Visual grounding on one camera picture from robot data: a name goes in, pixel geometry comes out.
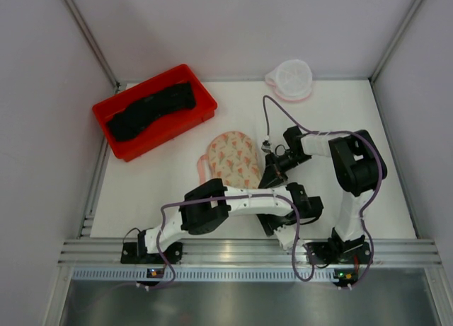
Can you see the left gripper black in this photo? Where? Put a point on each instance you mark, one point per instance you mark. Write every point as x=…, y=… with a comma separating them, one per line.
x=268, y=223

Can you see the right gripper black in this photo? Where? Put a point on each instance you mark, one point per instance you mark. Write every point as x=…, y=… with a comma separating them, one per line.
x=273, y=168

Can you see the floral pink laundry bag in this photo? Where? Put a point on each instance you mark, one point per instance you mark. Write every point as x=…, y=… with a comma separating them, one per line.
x=233, y=158

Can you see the white mesh laundry bag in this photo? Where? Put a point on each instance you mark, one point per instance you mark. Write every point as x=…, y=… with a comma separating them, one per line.
x=291, y=80

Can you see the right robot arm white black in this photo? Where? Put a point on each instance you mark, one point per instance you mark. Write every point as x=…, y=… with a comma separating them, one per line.
x=359, y=170

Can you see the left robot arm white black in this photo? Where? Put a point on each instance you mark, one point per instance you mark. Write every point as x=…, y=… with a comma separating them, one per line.
x=208, y=206

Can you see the black bra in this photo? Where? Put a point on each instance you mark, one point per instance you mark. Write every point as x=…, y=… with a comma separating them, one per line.
x=139, y=115

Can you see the red plastic bin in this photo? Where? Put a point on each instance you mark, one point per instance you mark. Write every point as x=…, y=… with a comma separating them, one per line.
x=165, y=128

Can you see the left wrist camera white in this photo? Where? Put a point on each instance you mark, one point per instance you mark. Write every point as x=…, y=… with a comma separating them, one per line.
x=286, y=237

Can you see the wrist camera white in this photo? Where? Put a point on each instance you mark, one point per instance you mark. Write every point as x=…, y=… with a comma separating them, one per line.
x=286, y=237
x=266, y=146

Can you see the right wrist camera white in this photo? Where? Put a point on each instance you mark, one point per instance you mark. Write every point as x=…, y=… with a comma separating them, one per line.
x=266, y=146

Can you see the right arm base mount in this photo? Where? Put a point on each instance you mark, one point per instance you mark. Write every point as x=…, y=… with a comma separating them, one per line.
x=329, y=252

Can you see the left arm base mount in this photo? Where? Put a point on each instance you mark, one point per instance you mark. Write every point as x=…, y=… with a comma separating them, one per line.
x=136, y=253

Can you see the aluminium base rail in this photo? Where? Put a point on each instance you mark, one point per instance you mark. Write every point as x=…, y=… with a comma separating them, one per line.
x=243, y=253

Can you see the slotted cable duct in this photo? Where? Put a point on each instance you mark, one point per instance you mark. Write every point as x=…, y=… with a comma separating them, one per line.
x=189, y=274

